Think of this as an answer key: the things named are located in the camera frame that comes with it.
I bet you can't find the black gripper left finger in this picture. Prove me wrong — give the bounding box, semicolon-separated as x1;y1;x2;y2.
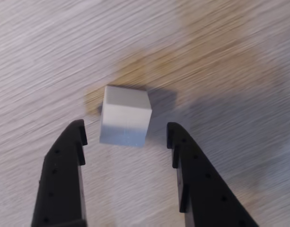
31;119;88;227

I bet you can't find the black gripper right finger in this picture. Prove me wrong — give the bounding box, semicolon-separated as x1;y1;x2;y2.
166;122;260;227

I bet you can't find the white cube block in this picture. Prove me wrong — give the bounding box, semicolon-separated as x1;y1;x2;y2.
99;85;152;148

